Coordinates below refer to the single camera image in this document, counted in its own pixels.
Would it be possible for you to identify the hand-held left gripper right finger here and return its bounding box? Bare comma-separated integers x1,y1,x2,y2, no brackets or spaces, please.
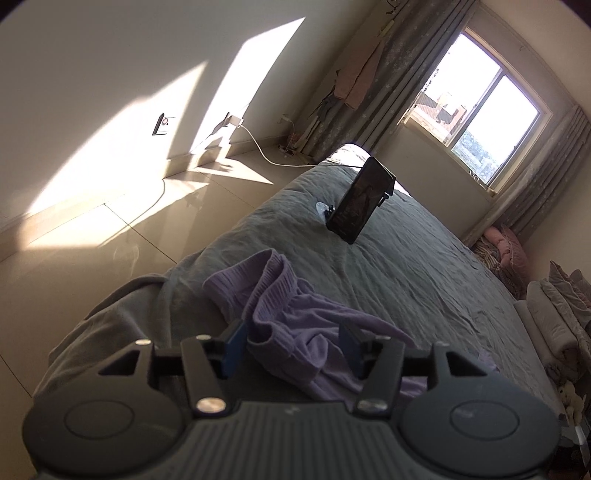
338,322,493,416

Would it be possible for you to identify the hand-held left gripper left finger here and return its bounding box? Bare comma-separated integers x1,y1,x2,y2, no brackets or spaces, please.
97,320,249,416

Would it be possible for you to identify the purple knit garment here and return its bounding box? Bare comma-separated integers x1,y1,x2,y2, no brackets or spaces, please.
203,249,499,402

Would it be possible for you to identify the bed with grey sheet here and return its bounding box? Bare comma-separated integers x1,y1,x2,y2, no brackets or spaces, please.
32,143,568,416

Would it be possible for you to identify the upright black smartphone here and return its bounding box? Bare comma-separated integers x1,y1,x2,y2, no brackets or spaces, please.
327,157,398,244

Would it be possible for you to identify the stack of white folded quilts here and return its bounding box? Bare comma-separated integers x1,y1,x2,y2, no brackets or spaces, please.
517,261,591,384

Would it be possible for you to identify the white plush toy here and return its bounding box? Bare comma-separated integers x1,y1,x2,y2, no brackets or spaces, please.
556,382,583,421

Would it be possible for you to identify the grey hanging cloth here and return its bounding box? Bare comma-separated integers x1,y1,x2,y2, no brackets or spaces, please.
316,95,342,121

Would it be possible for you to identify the pink hanging garment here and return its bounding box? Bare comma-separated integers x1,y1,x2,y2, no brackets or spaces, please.
335,39,386,110

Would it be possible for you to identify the grey star curtain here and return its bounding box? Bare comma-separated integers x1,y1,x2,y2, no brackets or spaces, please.
499,104,591,236
305,0,483,160

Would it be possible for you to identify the sliding window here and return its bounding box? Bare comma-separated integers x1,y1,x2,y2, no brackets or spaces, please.
404,25,555,197

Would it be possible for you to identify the white charging cable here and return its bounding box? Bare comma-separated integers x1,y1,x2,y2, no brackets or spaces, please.
240,124,319,167

